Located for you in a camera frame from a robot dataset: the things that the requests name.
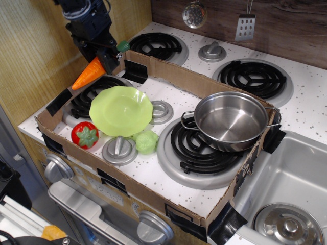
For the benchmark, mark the back right stove burner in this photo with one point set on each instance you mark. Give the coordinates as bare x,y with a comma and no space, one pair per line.
258,77

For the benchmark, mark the hanging silver strainer ladle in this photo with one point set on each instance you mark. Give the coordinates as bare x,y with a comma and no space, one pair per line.
194,14

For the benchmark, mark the right oven front knob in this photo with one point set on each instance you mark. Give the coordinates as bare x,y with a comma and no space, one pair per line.
153,230

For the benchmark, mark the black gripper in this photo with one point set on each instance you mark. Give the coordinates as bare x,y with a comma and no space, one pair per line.
91,35

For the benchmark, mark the back left stove burner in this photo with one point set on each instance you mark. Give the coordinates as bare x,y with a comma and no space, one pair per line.
161,46

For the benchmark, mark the stainless steel pot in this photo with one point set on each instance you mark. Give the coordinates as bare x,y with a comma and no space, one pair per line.
232,121

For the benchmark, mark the red toy tomato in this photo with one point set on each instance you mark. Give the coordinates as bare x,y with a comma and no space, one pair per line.
85,135

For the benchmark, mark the oven knob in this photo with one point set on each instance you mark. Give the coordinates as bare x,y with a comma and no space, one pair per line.
153,230
57,169

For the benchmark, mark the orange toy carrot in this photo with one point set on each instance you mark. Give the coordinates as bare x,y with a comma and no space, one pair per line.
93,71

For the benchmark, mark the front right stove burner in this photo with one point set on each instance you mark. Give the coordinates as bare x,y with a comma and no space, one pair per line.
191,162

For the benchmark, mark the light green plastic plate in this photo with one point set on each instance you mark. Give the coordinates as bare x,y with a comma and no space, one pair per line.
121,111

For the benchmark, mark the front left stove burner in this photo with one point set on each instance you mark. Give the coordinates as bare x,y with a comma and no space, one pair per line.
77,110

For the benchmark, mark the silver oven door handle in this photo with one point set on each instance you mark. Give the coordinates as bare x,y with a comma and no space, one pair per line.
88,212

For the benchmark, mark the silver back stovetop knob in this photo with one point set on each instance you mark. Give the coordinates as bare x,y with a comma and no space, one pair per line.
212,52

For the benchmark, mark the silver front stovetop knob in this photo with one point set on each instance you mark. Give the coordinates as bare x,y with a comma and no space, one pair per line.
120,151

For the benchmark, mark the silver pot lid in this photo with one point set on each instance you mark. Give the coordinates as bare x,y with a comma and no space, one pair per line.
288,224

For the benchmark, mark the silver sink basin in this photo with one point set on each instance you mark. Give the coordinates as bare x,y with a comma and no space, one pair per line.
295,173

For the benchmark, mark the stove burner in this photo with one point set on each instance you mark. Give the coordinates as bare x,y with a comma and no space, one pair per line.
77,110
258,77
191,162
161,46

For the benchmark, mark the brown cardboard fence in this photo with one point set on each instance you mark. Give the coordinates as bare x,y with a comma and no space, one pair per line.
152,186

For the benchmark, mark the hanging silver slotted spatula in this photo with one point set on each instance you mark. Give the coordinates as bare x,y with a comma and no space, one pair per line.
246,24

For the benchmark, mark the silver stovetop knob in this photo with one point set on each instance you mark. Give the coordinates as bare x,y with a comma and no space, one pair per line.
212,52
162,112
120,151

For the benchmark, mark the green toy lettuce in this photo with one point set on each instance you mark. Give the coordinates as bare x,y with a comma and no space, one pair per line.
146,142

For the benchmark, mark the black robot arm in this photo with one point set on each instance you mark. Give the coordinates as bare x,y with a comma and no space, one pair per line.
74,9

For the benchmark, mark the silver middle stovetop knob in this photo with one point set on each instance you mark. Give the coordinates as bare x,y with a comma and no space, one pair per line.
162,112

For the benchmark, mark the left oven front knob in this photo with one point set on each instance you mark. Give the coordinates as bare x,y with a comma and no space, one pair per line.
57,169

